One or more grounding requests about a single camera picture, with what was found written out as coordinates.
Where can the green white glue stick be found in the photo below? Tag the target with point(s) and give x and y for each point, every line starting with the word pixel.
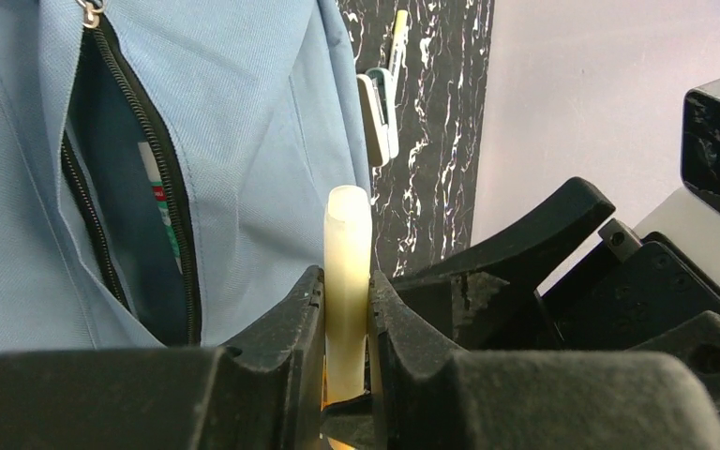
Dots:
pixel 154 178

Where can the light green eraser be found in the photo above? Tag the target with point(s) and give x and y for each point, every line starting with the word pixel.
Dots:
pixel 377 101

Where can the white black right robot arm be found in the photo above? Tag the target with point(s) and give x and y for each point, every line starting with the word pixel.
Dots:
pixel 690 216

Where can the yellow highlighter pen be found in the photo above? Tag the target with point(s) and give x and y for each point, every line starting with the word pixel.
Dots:
pixel 346 271

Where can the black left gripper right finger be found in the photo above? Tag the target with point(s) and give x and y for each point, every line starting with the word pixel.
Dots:
pixel 428 393

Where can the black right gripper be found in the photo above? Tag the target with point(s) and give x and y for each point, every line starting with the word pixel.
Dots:
pixel 628 293

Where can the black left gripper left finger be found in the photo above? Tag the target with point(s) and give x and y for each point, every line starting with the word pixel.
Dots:
pixel 260 390

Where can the blue student backpack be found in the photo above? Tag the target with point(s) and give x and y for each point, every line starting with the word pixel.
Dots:
pixel 252 113

